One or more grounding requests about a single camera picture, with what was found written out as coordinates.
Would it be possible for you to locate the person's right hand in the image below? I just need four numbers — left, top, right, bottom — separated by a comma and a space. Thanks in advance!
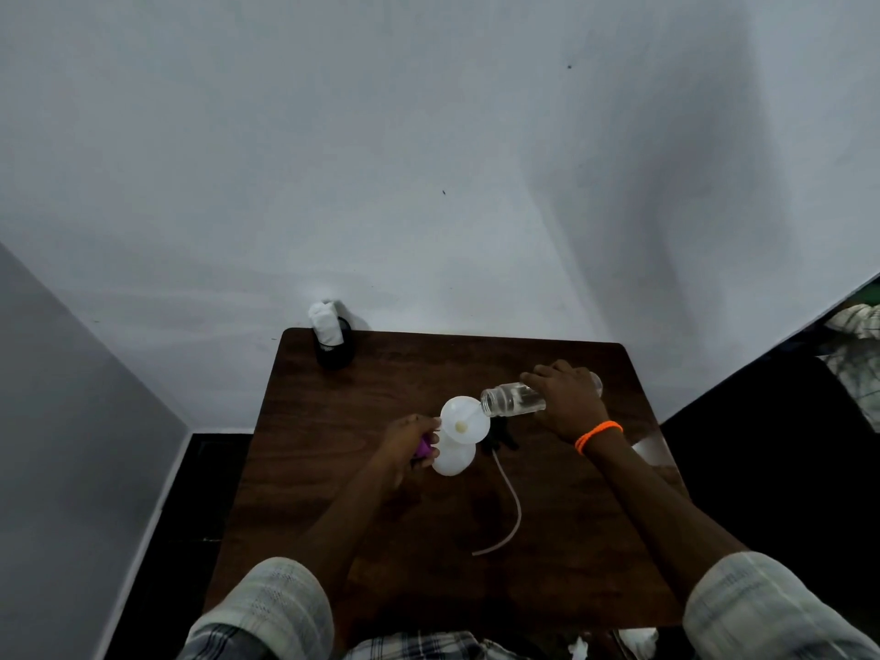
520, 359, 611, 446

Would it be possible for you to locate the person's left hand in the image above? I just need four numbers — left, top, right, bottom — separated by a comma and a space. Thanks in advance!
376, 412, 443, 486

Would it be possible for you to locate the clear bottle with purple cap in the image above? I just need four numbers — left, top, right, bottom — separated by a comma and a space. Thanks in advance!
479, 371, 605, 418

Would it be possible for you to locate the white plastic funnel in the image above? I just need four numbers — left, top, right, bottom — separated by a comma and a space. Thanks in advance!
439, 396, 492, 447

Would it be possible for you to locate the black spray head with tube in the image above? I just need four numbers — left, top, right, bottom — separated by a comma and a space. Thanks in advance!
471, 417, 523, 558

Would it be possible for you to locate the person's left forearm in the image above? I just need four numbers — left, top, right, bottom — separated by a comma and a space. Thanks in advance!
288, 467, 407, 599

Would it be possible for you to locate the person's right forearm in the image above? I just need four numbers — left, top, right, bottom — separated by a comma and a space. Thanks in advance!
588, 435, 747, 606

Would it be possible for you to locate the person's left plaid sleeve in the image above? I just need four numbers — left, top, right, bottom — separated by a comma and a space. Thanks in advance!
177, 556, 336, 660

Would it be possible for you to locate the person's plaid sleeve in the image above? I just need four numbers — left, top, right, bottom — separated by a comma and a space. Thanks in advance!
177, 556, 336, 660
681, 551, 880, 660

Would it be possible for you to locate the person's right plaid sleeve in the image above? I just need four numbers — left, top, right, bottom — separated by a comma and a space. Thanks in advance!
681, 551, 880, 660

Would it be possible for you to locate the dark wooden table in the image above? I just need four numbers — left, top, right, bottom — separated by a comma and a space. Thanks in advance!
203, 327, 692, 633

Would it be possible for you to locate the black round holder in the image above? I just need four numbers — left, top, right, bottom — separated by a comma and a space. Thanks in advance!
313, 316, 358, 370

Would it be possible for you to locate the white folded tissue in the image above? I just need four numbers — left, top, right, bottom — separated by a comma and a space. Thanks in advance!
307, 301, 345, 348

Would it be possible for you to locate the plaid garment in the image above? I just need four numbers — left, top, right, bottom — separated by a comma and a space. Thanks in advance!
343, 630, 531, 660

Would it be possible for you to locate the large crumpled white tissue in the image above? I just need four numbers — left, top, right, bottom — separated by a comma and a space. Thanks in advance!
617, 627, 660, 660

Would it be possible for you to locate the white baseboard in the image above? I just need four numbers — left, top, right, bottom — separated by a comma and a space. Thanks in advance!
93, 432, 193, 660

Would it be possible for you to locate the orange bead bracelet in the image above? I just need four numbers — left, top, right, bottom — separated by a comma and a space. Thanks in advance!
574, 421, 625, 456

